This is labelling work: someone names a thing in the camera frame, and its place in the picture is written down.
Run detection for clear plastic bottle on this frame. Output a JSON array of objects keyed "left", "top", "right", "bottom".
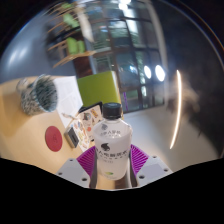
[{"left": 91, "top": 102, "right": 134, "bottom": 181}]

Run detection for speckled grey ceramic mug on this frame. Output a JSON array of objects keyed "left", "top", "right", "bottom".
[{"left": 16, "top": 74, "right": 59, "bottom": 117}]

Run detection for small dark flat device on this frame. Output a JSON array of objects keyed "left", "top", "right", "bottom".
[{"left": 63, "top": 126, "right": 80, "bottom": 149}]

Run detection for flat round red coaster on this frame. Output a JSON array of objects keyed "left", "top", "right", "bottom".
[{"left": 44, "top": 125, "right": 64, "bottom": 153}]

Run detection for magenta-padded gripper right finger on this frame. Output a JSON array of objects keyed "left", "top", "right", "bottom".
[{"left": 128, "top": 143, "right": 174, "bottom": 188}]

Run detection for round ceiling light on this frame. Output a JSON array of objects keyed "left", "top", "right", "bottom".
[
  {"left": 154, "top": 64, "right": 166, "bottom": 83},
  {"left": 143, "top": 65, "right": 153, "bottom": 80}
]

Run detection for long curved light strip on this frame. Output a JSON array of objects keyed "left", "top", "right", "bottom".
[{"left": 169, "top": 69, "right": 183, "bottom": 150}]

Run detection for wooden dining table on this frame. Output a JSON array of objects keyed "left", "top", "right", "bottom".
[{"left": 52, "top": 49, "right": 98, "bottom": 69}]

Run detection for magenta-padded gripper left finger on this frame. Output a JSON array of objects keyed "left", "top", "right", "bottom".
[{"left": 56, "top": 145, "right": 98, "bottom": 190}]

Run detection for white paper sheets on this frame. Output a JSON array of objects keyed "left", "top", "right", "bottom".
[{"left": 53, "top": 75, "right": 84, "bottom": 129}]

